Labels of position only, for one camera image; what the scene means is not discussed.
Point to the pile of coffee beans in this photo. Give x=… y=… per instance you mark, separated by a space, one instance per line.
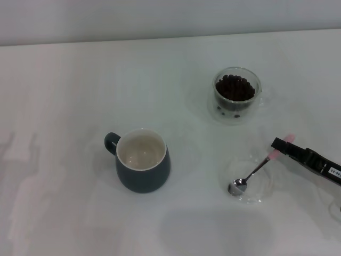
x=234 y=88

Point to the clear glass saucer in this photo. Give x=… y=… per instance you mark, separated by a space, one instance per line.
x=229 y=119

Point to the clear double-wall glass cup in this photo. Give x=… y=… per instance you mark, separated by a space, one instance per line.
x=234 y=106

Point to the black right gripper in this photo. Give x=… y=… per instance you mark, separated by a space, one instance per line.
x=325 y=166

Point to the small clear glass dish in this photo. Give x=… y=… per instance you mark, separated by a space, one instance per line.
x=262 y=186

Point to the dark green ceramic mug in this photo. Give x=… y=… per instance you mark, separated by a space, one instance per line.
x=144 y=178

